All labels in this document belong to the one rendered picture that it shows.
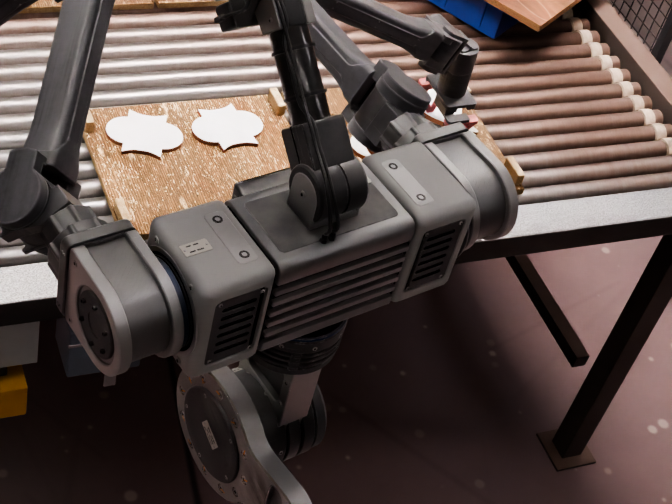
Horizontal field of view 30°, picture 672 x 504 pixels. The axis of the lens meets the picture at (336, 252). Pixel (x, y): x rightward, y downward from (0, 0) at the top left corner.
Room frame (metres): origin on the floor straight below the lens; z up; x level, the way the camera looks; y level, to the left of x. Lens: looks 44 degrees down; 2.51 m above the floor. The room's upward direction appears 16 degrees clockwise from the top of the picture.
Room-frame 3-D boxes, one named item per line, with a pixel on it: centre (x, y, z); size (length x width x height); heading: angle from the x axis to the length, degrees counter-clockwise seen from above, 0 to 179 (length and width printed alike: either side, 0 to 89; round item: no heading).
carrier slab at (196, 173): (1.80, 0.29, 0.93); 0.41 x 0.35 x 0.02; 123
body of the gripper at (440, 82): (2.01, -0.13, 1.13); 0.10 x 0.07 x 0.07; 34
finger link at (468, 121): (1.98, -0.15, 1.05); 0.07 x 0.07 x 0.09; 34
